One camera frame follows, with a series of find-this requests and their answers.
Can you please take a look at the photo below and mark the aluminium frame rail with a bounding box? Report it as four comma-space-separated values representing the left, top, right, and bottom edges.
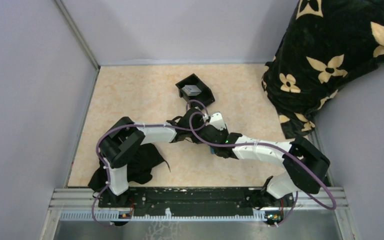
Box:
47, 188, 355, 223

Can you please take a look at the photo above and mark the black floral blanket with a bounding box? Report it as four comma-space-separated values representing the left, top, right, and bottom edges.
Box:
261, 0, 384, 139

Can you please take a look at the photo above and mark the black cloth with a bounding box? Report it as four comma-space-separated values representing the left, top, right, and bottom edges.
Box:
87, 143, 171, 192

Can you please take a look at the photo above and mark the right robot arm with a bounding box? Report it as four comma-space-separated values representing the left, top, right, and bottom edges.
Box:
196, 125, 330, 206

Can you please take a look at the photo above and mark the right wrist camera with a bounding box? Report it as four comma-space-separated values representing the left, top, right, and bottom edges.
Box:
208, 111, 228, 131

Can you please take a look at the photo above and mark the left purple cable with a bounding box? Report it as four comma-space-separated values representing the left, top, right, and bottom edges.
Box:
91, 99, 210, 229

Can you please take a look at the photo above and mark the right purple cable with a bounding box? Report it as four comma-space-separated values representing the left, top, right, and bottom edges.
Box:
188, 110, 338, 228

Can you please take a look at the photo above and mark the grey card stack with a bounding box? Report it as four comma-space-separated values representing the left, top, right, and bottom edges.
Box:
181, 85, 202, 97

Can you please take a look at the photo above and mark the black card tray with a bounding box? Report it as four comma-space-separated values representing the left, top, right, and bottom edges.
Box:
175, 73, 215, 113

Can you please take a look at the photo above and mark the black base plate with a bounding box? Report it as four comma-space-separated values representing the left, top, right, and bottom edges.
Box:
98, 187, 294, 217

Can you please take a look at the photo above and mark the purple cable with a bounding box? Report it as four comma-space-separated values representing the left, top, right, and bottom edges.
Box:
188, 110, 338, 228
91, 99, 210, 229

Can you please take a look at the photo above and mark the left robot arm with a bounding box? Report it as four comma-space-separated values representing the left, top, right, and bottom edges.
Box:
95, 108, 211, 207

